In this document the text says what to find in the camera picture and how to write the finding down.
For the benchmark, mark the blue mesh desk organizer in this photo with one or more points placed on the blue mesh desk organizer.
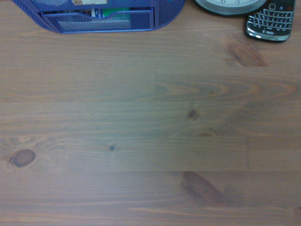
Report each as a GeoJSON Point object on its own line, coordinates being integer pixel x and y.
{"type": "Point", "coordinates": [98, 22]}

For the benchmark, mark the green and blue card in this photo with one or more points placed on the green and blue card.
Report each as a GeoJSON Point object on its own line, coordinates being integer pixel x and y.
{"type": "Point", "coordinates": [110, 13]}

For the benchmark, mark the black keypad mobile phone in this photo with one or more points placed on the black keypad mobile phone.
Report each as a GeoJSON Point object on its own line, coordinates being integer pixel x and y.
{"type": "Point", "coordinates": [270, 22]}

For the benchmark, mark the round silver wall clock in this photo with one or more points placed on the round silver wall clock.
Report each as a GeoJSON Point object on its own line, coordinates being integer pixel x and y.
{"type": "Point", "coordinates": [229, 7]}

